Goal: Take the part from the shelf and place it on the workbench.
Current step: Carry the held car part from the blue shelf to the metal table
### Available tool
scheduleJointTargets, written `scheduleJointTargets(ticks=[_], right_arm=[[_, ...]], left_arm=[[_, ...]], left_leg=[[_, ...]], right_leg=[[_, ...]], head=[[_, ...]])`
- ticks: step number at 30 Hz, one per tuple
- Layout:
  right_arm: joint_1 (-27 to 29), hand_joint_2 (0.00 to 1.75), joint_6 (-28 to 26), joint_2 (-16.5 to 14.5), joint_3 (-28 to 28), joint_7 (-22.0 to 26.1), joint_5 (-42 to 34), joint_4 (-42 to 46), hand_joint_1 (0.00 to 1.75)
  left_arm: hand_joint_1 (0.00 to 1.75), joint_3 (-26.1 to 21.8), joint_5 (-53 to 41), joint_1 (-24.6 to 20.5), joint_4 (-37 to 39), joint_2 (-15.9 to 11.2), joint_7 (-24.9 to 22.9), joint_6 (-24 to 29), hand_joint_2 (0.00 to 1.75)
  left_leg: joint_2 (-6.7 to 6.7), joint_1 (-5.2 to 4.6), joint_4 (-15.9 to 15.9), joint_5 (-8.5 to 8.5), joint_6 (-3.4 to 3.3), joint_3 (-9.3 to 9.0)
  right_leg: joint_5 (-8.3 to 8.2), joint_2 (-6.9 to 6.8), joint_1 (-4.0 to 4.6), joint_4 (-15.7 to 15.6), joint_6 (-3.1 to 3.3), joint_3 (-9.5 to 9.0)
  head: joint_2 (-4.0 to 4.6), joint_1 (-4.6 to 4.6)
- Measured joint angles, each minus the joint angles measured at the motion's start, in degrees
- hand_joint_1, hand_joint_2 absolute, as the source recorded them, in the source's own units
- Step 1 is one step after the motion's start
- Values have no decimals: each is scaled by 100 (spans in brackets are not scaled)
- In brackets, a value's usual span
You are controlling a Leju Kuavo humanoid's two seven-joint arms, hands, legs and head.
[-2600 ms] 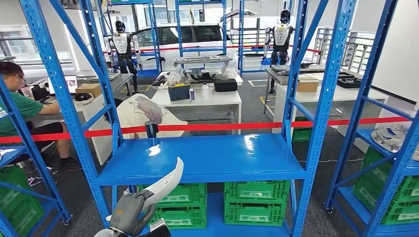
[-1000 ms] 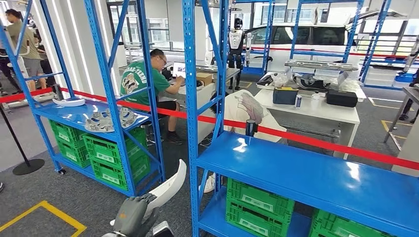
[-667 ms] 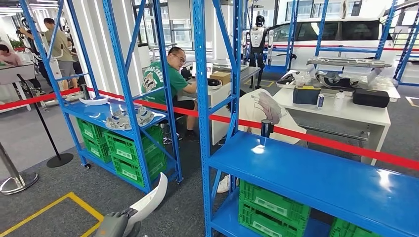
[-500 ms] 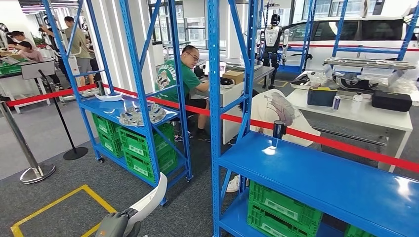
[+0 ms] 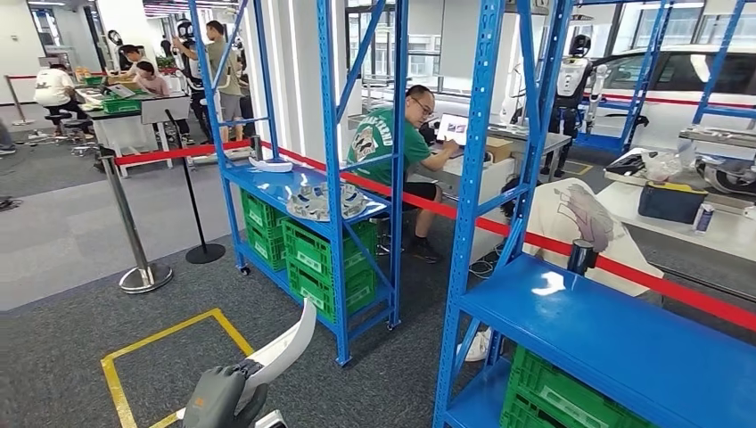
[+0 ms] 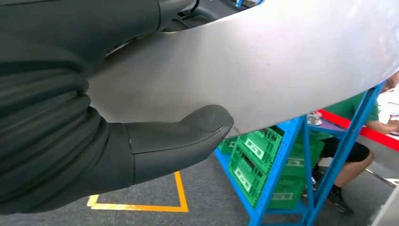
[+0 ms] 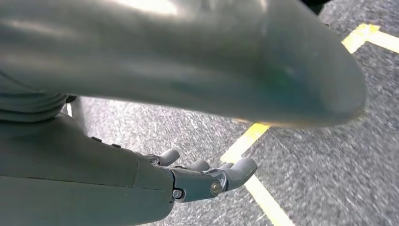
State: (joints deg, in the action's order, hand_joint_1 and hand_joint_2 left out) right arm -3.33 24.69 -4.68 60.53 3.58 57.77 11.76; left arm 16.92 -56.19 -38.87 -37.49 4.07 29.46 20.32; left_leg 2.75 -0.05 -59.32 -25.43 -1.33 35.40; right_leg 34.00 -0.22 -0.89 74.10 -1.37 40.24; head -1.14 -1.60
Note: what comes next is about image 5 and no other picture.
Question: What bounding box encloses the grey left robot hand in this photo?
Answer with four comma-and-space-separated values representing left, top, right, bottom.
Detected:
182, 364, 270, 428

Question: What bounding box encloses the white curved car part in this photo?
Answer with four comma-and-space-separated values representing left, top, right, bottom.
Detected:
247, 154, 295, 174
174, 297, 319, 423

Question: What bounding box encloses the round silver metal part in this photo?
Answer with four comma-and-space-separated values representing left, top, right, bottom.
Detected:
285, 181, 372, 223

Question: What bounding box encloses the blue steel shelf rack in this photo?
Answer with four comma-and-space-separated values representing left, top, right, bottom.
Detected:
574, 0, 675, 153
186, 0, 410, 368
692, 0, 756, 128
431, 0, 756, 428

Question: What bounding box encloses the black trim part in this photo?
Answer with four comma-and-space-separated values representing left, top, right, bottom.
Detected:
604, 152, 647, 177

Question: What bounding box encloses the black car body part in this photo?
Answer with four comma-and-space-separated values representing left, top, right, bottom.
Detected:
694, 154, 756, 196

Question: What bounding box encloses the long grey metal part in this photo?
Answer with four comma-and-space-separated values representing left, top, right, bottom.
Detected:
678, 127, 756, 150

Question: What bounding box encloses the green plastic crate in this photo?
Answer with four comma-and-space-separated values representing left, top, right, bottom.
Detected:
286, 259, 379, 325
281, 217, 379, 279
242, 221, 291, 274
101, 96, 144, 115
240, 188, 291, 235

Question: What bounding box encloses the thin black floor stand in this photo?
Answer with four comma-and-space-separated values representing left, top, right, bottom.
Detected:
163, 108, 227, 266

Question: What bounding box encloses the black stool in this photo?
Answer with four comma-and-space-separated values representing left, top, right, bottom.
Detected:
42, 111, 75, 143
62, 118, 99, 158
368, 212, 394, 256

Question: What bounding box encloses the red barrier belt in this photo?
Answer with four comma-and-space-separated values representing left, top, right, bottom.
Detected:
259, 139, 756, 333
113, 139, 254, 169

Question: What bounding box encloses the grey work desk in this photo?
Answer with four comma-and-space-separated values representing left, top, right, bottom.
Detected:
73, 86, 194, 179

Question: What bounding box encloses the person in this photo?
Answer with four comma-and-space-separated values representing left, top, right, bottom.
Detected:
202, 19, 248, 144
32, 62, 91, 122
456, 176, 667, 364
346, 83, 463, 266
117, 44, 156, 81
134, 60, 174, 99

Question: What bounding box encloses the black white humanoid robot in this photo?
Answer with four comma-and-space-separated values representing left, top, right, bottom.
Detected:
172, 17, 215, 144
540, 33, 613, 179

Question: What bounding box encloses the open laptop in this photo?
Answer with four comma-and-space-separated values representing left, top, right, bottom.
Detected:
434, 111, 472, 149

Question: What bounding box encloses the cardboard box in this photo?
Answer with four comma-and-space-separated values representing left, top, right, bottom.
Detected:
484, 136, 515, 165

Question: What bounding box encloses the steel table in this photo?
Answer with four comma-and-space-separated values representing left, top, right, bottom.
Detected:
486, 122, 574, 179

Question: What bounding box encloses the dark blue tool bag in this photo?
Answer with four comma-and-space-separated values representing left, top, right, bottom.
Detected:
637, 180, 710, 226

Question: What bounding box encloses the clear plastic bag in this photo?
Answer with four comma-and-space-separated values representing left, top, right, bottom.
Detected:
640, 150, 685, 184

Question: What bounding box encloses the small white blue can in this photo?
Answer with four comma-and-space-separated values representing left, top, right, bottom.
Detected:
691, 202, 717, 236

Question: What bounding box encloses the white car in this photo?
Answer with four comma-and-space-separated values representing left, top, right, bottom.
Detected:
580, 43, 756, 152

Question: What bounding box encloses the silver barrier post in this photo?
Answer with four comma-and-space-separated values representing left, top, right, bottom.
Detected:
95, 144, 175, 295
3, 73, 37, 128

